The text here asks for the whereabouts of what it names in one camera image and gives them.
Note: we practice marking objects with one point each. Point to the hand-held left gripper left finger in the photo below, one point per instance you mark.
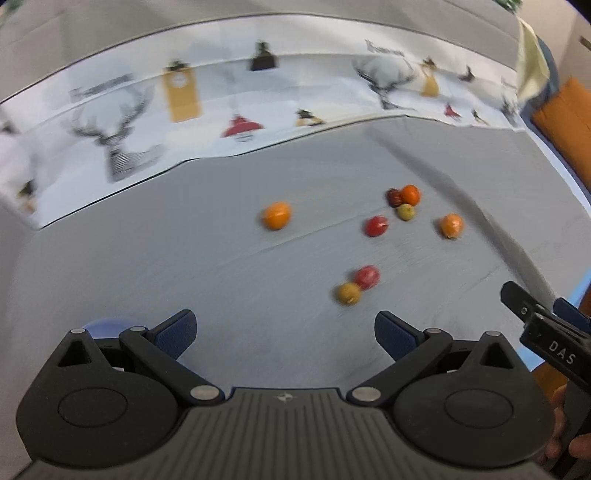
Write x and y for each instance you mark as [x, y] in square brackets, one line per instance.
[178, 333]

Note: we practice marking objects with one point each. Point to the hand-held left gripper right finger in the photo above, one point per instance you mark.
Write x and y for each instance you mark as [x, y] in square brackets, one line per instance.
[395, 334]

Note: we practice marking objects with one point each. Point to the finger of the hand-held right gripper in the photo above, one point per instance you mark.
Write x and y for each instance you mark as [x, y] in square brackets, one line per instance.
[521, 300]
[572, 316]

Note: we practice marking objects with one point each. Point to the red round fruit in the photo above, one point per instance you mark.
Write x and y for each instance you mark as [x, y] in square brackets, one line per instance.
[376, 226]
[368, 277]

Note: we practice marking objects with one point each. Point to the light blue plate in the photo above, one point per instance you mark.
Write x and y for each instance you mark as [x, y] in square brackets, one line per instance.
[108, 326]

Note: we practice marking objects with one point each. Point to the orange mandarin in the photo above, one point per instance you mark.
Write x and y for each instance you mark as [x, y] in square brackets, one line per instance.
[451, 225]
[277, 215]
[411, 194]

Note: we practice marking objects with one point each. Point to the yellow-green round fruit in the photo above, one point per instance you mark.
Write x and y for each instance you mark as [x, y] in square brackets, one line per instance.
[406, 213]
[348, 293]

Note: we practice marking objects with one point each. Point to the dark red date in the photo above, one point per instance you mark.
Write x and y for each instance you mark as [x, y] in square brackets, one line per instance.
[393, 197]

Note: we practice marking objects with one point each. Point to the person's right hand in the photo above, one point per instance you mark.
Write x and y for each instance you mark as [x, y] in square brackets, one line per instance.
[559, 406]

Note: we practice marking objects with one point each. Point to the grey bed sheet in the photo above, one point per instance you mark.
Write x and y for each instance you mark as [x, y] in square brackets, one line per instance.
[184, 258]

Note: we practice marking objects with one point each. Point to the orange cushion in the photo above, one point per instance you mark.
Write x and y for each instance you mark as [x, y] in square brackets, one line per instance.
[565, 117]

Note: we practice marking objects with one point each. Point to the cream cloth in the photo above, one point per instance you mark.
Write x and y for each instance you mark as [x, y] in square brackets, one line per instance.
[531, 60]

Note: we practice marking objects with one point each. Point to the white printed blanket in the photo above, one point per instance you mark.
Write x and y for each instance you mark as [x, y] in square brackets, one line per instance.
[300, 83]

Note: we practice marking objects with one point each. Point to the grey quilt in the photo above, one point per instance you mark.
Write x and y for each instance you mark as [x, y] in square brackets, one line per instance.
[138, 18]

